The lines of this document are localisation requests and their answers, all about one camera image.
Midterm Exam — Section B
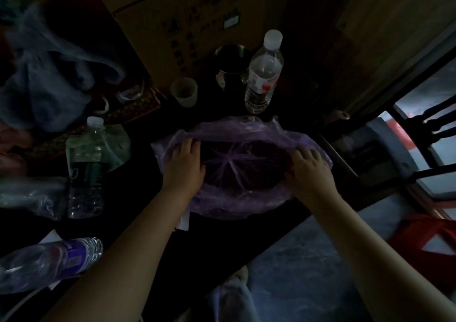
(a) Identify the person's left hand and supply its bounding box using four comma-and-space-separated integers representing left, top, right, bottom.
161, 137, 207, 202

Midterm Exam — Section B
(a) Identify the person's right hand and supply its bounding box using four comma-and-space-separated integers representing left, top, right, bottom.
284, 149, 341, 209

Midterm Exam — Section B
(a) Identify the purple plastic bag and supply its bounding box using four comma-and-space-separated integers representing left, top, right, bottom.
151, 115, 334, 221

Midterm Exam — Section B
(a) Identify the person's right forearm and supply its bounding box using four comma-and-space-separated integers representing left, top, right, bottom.
306, 193, 456, 322

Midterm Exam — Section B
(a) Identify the person's left forearm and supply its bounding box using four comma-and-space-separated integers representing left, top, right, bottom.
42, 186, 193, 322

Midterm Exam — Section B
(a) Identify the person's grey trouser leg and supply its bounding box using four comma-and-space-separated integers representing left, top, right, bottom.
208, 282, 261, 322

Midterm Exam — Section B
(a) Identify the dark wooden chair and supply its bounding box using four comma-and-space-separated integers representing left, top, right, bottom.
320, 93, 456, 219

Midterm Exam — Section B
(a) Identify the light green plastic bag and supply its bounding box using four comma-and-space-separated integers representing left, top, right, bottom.
66, 124, 132, 173

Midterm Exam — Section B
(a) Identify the small brown cup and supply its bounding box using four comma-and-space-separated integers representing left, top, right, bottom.
170, 77, 199, 109

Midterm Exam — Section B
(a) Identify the patterned brown gold cloth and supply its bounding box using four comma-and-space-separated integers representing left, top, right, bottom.
28, 86, 163, 159

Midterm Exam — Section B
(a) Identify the water bottle dark green label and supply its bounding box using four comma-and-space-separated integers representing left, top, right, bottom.
67, 116, 107, 220

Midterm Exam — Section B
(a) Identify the red plastic stool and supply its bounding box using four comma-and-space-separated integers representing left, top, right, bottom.
386, 214, 456, 290

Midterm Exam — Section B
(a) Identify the white perforated shoe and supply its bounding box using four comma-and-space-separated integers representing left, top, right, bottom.
228, 265, 250, 287

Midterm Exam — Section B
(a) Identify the water bottle red label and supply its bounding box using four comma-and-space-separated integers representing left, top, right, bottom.
244, 29, 285, 115

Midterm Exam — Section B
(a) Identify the dark metal mug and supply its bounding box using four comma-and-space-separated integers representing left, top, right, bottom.
213, 43, 252, 91

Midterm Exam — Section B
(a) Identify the brown cardboard box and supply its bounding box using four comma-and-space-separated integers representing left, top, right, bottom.
89, 0, 285, 87

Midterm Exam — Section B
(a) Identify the white paper napkin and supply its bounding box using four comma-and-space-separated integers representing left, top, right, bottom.
37, 229, 61, 246

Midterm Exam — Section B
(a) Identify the clear bottle bright green label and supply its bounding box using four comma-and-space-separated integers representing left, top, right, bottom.
0, 177, 68, 221

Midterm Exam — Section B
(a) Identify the grey plastic bag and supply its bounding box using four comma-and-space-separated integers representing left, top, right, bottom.
0, 4, 125, 133

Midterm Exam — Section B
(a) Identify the clear plastic water bottle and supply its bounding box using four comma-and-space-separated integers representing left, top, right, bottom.
0, 237, 104, 294

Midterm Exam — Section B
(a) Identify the pink cloth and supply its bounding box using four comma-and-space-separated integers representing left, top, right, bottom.
0, 125, 33, 176

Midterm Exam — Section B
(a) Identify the white cable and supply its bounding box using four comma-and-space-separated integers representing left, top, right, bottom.
0, 286, 40, 322

